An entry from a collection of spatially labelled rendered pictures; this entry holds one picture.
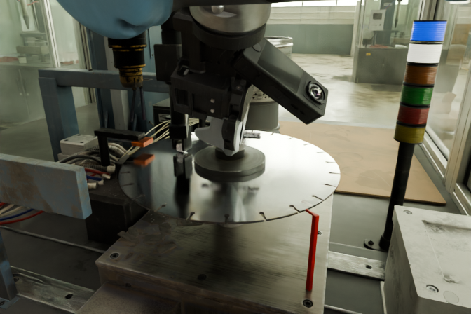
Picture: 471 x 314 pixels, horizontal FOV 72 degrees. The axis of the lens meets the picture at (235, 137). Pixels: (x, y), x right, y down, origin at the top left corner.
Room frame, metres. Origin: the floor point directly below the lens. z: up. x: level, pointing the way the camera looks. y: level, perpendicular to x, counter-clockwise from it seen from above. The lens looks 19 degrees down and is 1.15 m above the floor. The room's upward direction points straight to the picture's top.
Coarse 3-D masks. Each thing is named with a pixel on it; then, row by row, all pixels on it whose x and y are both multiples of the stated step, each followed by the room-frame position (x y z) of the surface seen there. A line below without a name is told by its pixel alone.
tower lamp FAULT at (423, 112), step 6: (402, 108) 0.51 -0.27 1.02; (408, 108) 0.50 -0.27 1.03; (414, 108) 0.50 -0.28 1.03; (420, 108) 0.49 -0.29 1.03; (426, 108) 0.50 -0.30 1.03; (402, 114) 0.51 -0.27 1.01; (408, 114) 0.50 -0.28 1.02; (414, 114) 0.50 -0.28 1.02; (420, 114) 0.49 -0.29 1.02; (426, 114) 0.50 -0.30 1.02; (402, 120) 0.51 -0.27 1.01; (408, 120) 0.50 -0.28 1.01; (414, 120) 0.50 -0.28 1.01; (420, 120) 0.49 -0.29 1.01; (426, 120) 0.50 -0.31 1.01
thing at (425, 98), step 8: (408, 88) 0.51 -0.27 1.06; (416, 88) 0.50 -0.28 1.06; (424, 88) 0.49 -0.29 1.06; (432, 88) 0.50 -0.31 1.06; (408, 96) 0.51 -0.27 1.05; (416, 96) 0.50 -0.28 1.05; (424, 96) 0.49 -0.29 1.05; (408, 104) 0.50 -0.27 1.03; (416, 104) 0.50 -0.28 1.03; (424, 104) 0.49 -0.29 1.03
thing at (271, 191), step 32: (128, 160) 0.47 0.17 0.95; (160, 160) 0.47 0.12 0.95; (192, 160) 0.47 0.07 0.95; (288, 160) 0.47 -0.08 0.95; (320, 160) 0.47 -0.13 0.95; (128, 192) 0.37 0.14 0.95; (160, 192) 0.37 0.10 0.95; (192, 192) 0.37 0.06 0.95; (224, 192) 0.37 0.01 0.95; (256, 192) 0.37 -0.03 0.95; (288, 192) 0.37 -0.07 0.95; (320, 192) 0.37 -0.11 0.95
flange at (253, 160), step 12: (240, 144) 0.48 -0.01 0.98; (204, 156) 0.46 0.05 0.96; (216, 156) 0.46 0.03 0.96; (228, 156) 0.44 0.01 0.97; (240, 156) 0.45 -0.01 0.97; (252, 156) 0.46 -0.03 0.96; (264, 156) 0.47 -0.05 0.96; (204, 168) 0.42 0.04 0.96; (216, 168) 0.42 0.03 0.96; (228, 168) 0.42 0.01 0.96; (240, 168) 0.42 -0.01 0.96; (252, 168) 0.42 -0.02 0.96
